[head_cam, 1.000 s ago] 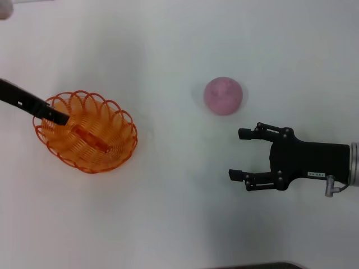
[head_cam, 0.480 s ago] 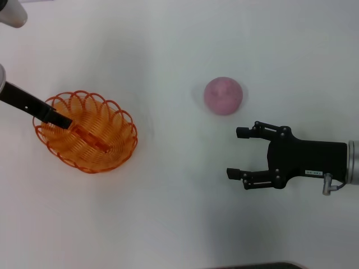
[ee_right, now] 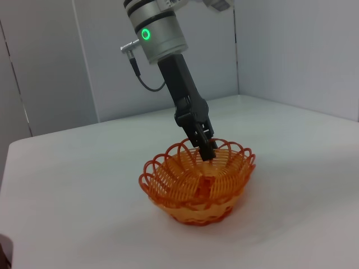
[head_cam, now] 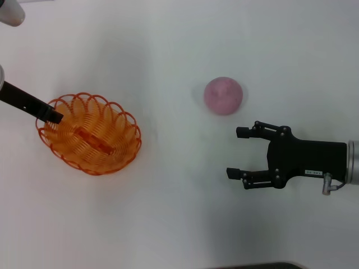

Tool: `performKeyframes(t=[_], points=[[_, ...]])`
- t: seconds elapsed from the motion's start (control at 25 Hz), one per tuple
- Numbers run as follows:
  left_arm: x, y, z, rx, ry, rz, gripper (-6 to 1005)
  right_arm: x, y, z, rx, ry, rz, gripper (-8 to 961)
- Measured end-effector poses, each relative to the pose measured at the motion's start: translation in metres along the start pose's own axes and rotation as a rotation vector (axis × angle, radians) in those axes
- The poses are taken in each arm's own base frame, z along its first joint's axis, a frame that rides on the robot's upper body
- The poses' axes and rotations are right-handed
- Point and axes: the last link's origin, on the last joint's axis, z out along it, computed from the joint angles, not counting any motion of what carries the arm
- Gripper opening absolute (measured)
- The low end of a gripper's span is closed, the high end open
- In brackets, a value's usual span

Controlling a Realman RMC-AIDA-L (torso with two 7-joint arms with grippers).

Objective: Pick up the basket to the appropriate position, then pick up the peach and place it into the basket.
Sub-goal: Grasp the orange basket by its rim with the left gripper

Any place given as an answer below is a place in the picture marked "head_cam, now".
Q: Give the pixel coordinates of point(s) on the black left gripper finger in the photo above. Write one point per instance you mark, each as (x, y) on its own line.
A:
(54, 116)

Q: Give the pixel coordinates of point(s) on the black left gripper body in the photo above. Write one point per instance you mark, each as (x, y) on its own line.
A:
(22, 102)

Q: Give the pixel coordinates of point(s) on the dark curved robot part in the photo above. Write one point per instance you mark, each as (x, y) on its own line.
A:
(261, 266)

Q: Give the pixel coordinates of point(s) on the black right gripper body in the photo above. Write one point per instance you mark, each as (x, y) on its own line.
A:
(308, 159)

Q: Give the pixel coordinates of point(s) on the orange plastic woven basket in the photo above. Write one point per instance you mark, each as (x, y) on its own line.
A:
(92, 145)

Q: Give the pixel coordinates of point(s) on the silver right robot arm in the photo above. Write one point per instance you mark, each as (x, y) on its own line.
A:
(354, 162)

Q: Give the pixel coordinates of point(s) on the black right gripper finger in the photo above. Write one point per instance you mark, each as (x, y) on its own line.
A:
(234, 173)
(245, 132)

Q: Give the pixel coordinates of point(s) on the pink peach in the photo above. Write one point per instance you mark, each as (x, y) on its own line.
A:
(223, 95)

